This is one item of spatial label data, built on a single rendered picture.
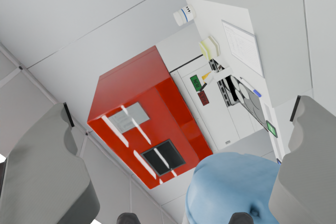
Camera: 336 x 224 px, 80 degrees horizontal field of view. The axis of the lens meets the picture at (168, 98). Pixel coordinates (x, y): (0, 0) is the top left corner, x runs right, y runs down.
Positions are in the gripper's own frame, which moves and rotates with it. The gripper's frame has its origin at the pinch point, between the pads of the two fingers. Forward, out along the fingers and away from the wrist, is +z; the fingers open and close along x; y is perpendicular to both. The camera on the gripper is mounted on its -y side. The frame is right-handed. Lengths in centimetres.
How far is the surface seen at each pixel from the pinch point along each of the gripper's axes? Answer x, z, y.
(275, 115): 34, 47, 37
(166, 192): -27, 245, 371
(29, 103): -163, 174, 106
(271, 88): 30, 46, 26
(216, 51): 18, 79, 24
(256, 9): 20.5, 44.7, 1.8
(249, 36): 21, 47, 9
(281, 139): 39, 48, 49
